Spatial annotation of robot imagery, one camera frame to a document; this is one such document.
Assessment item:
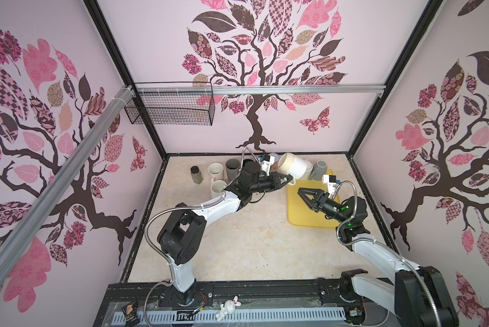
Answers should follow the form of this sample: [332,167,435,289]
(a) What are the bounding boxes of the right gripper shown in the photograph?
[299,189,349,228]

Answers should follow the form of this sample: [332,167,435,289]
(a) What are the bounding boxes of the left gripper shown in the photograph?
[249,170,292,193]

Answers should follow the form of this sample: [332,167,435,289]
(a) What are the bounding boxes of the cream mug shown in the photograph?
[277,153,313,181]

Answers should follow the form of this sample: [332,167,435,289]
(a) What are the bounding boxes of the grey mug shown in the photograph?
[225,159,240,183]
[308,160,328,181]

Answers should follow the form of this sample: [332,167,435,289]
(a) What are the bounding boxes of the grey mug front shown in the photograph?
[225,159,240,183]

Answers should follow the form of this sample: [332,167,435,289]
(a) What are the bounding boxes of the white ribbed mug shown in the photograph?
[210,180,227,198]

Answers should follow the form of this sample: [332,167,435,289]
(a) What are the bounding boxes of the pink mug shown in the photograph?
[208,162,225,183]

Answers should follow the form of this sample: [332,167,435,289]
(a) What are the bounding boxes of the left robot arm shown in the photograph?
[144,154,295,294]

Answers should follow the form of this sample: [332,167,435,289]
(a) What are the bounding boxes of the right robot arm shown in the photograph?
[298,187,460,326]

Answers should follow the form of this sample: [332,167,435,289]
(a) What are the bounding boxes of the yellow plastic tray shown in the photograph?
[287,179,338,229]

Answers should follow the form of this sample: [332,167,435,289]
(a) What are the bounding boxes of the spice jar black lid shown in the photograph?
[190,166,203,185]

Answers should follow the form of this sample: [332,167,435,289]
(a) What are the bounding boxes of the white bunny figurine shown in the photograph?
[215,296,242,322]

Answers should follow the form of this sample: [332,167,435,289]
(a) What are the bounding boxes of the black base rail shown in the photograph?
[94,278,401,326]

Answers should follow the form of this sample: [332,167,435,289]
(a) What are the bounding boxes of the black wire basket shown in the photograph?
[125,82,215,126]

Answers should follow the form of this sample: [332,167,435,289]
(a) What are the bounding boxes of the aluminium rail back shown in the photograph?
[136,83,386,95]

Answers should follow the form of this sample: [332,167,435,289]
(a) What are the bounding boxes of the aluminium rail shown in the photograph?
[136,83,386,95]
[0,85,134,286]

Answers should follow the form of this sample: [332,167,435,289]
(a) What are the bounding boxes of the white slotted cable duct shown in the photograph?
[112,307,347,326]

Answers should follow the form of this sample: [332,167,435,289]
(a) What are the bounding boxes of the aluminium rail left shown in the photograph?
[0,85,134,286]

